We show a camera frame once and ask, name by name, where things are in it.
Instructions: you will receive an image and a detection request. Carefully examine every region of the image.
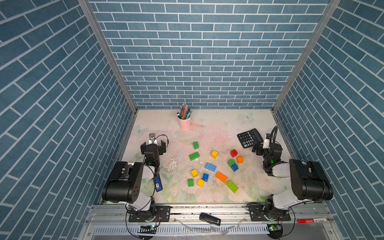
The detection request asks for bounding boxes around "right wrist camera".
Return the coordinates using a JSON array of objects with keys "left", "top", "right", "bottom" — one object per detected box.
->
[{"left": 263, "top": 138, "right": 270, "bottom": 149}]

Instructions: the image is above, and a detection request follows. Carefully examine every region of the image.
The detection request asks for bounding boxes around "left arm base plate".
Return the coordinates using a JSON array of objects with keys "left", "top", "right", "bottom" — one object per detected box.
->
[{"left": 128, "top": 205, "right": 171, "bottom": 223}]

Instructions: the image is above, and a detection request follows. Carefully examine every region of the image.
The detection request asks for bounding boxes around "small green lego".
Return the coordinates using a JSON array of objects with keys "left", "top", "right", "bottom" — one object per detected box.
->
[
  {"left": 188, "top": 179, "right": 194, "bottom": 187},
  {"left": 193, "top": 142, "right": 199, "bottom": 150}
]

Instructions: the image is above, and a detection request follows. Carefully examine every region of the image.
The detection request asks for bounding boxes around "long orange lego brick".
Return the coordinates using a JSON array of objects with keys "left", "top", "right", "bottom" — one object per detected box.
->
[{"left": 216, "top": 172, "right": 228, "bottom": 183}]

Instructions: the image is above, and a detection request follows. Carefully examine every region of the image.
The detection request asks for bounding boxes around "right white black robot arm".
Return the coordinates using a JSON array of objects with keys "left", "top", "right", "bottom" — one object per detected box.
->
[{"left": 247, "top": 143, "right": 333, "bottom": 222}]

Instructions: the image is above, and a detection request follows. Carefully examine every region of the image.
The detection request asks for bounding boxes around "small green lego top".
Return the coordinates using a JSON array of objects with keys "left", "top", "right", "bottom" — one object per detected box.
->
[{"left": 193, "top": 142, "right": 199, "bottom": 150}]

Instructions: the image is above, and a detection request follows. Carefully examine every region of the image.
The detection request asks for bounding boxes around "yellow lego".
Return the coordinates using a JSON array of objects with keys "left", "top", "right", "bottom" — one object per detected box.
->
[
  {"left": 197, "top": 179, "right": 205, "bottom": 188},
  {"left": 211, "top": 151, "right": 219, "bottom": 159},
  {"left": 191, "top": 169, "right": 199, "bottom": 178}
]

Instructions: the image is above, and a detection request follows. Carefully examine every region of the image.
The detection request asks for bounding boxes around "long light blue lego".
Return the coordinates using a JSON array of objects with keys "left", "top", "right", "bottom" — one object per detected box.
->
[{"left": 205, "top": 163, "right": 217, "bottom": 172}]

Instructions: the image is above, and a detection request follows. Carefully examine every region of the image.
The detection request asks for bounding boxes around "small blue lego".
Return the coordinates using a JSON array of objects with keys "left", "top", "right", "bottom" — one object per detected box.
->
[
  {"left": 231, "top": 164, "right": 239, "bottom": 172},
  {"left": 202, "top": 173, "right": 209, "bottom": 182}
]

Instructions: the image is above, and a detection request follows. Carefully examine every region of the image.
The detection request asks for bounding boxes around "small blue lego lower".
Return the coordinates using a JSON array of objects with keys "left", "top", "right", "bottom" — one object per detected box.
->
[{"left": 202, "top": 173, "right": 209, "bottom": 182}]

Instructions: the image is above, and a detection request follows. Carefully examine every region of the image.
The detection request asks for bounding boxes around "red lego brick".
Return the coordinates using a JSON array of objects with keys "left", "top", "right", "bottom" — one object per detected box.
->
[{"left": 230, "top": 150, "right": 238, "bottom": 158}]

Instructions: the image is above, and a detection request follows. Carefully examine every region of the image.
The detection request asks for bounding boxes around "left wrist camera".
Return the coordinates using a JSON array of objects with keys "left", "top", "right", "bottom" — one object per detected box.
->
[{"left": 149, "top": 133, "right": 157, "bottom": 144}]

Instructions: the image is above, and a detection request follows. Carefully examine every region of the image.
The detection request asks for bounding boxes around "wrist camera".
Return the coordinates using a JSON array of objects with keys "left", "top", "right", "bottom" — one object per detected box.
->
[
  {"left": 149, "top": 133, "right": 157, "bottom": 144},
  {"left": 263, "top": 138, "right": 270, "bottom": 149}
]

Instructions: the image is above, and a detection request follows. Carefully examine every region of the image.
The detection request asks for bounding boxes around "small blue lego right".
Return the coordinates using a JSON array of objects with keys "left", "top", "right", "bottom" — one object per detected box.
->
[{"left": 231, "top": 164, "right": 239, "bottom": 172}]

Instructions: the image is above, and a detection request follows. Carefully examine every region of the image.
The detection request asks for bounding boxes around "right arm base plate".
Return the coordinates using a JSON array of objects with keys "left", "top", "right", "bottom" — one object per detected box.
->
[{"left": 245, "top": 204, "right": 291, "bottom": 222}]

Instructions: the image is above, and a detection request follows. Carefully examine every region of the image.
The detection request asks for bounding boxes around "black calculator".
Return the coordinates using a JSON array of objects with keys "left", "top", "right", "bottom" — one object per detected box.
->
[{"left": 237, "top": 129, "right": 264, "bottom": 149}]

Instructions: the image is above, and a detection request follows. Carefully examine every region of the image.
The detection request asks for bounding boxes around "small green lego bottom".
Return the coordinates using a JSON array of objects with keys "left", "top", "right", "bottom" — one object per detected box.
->
[{"left": 188, "top": 179, "right": 194, "bottom": 187}]

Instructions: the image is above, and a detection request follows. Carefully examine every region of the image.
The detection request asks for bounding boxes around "pink pen cup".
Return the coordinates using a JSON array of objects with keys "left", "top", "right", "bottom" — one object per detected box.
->
[{"left": 178, "top": 118, "right": 192, "bottom": 130}]

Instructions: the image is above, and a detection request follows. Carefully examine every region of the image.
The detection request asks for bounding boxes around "black remote on rail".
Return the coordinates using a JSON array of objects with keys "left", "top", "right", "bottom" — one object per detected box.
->
[{"left": 199, "top": 213, "right": 221, "bottom": 226}]

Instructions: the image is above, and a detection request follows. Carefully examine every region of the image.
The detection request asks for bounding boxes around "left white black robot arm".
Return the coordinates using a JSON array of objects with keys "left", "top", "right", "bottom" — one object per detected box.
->
[{"left": 102, "top": 140, "right": 169, "bottom": 222}]

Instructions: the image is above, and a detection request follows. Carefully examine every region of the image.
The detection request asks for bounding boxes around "red marker pen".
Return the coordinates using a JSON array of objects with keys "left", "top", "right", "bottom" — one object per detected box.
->
[{"left": 297, "top": 218, "right": 328, "bottom": 224}]

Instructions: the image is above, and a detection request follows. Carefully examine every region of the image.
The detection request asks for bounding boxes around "small orange lego brick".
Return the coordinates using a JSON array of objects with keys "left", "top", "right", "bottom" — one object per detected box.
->
[{"left": 237, "top": 156, "right": 244, "bottom": 164}]

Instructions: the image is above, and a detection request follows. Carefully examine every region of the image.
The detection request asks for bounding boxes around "yellow lego bottom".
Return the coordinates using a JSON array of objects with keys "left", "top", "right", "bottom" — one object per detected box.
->
[{"left": 197, "top": 179, "right": 205, "bottom": 188}]

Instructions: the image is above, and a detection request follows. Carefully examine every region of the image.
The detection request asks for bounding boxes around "blue black usb device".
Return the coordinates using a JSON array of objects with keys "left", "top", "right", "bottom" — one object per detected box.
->
[{"left": 153, "top": 175, "right": 163, "bottom": 192}]

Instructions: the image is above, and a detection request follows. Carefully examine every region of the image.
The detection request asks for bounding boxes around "long green lego left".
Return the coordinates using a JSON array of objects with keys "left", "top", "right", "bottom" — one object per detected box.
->
[{"left": 189, "top": 152, "right": 200, "bottom": 161}]

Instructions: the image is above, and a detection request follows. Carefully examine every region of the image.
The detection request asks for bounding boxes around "long lime lego brick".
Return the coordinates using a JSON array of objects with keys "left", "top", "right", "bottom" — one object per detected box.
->
[{"left": 226, "top": 180, "right": 239, "bottom": 193}]

